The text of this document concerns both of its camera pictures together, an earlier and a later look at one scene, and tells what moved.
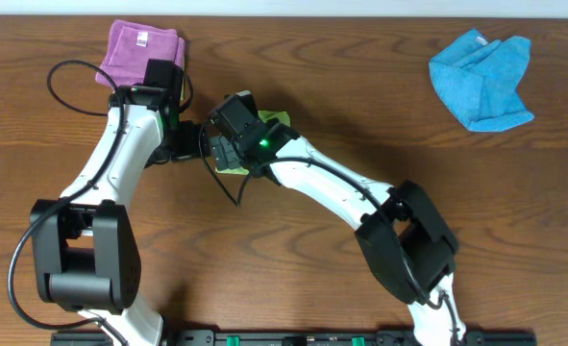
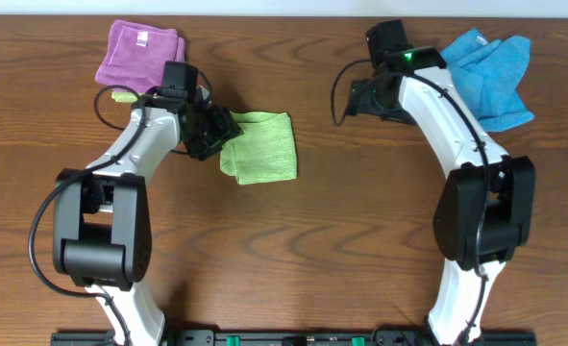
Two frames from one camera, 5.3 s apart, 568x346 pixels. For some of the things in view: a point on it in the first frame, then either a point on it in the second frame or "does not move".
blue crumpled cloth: (479, 81) does not move
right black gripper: (223, 152) -> (360, 99)
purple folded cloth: (130, 46) does not move
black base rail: (309, 337) does not move
